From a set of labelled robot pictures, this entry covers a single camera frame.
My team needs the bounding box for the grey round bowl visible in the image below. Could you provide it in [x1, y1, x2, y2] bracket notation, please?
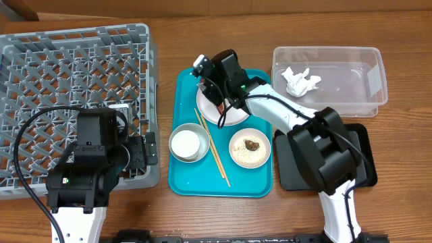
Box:
[169, 123, 210, 163]

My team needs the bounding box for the brown food scrap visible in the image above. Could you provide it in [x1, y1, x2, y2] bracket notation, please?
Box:
[244, 140, 260, 151]

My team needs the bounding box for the small pink bowl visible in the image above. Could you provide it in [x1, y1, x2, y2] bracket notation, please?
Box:
[229, 128, 271, 169]

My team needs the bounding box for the red snack wrapper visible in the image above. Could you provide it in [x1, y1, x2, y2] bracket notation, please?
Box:
[200, 77, 225, 115]

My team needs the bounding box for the white paper cup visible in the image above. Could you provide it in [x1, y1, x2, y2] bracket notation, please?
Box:
[171, 130, 200, 160]

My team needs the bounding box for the pile of white rice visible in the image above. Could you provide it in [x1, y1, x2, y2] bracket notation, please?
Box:
[232, 136, 267, 168]

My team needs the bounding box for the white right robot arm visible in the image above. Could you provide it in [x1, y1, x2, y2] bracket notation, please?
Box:
[198, 77, 370, 242]

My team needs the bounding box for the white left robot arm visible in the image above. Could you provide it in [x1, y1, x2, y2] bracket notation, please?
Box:
[46, 108, 160, 242]

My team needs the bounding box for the clear plastic waste bin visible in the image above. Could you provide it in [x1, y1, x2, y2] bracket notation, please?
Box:
[271, 47, 388, 117]

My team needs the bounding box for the large white round plate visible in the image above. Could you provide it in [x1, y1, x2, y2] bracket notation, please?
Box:
[196, 89, 249, 126]

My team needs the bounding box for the right wooden chopstick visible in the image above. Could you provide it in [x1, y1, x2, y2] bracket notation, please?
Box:
[201, 115, 231, 188]

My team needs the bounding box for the wooden chopstick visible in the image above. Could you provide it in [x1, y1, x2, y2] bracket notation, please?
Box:
[201, 115, 231, 188]
[194, 107, 225, 179]

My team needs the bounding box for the teal plastic serving tray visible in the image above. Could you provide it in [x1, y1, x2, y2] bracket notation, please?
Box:
[168, 68, 273, 198]

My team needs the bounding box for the left wooden chopstick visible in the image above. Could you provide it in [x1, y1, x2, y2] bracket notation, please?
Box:
[194, 107, 225, 179]

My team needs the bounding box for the crumpled white tissue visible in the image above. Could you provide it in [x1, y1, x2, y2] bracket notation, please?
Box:
[281, 67, 321, 98]

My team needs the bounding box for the black plastic tray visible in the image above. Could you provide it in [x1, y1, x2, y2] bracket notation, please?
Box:
[273, 124, 378, 191]

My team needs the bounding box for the grey plastic dish rack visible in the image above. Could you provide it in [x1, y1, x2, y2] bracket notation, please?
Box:
[1, 23, 159, 200]

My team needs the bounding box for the black rail at table edge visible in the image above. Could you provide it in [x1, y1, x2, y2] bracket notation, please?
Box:
[99, 229, 389, 243]

